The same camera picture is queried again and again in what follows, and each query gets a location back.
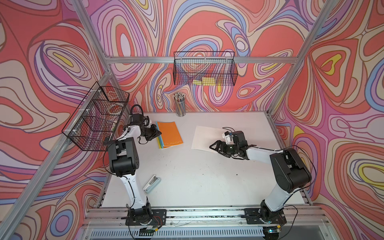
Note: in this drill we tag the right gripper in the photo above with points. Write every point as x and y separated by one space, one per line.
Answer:
222 150

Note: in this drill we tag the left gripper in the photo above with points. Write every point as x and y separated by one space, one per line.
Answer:
154 132

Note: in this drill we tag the orange cover notebook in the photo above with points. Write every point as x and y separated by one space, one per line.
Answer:
160 143

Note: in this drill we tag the remaining cream lined notebook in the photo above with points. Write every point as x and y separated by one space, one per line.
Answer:
170 134

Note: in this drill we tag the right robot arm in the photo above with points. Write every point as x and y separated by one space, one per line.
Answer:
291 174

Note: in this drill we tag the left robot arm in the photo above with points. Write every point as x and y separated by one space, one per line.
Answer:
124 161

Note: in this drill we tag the metal pen cup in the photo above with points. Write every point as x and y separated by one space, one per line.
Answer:
179 98

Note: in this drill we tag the light blue white stapler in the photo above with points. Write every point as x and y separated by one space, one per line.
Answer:
151 184

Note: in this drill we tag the yellow sticky notes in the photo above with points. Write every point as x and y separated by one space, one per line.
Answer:
204 81

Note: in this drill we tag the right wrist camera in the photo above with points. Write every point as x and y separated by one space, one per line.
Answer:
228 138

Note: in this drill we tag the black wire basket left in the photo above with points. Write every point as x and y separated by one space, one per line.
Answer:
95 120

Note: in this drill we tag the black wire basket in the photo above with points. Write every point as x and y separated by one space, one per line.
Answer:
95 120
192 65

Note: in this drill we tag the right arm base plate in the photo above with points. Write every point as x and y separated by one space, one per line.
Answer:
258 216

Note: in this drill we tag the black wire basket back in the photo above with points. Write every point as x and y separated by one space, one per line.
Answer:
192 65

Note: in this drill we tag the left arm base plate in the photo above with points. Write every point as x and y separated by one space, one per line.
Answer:
156 218

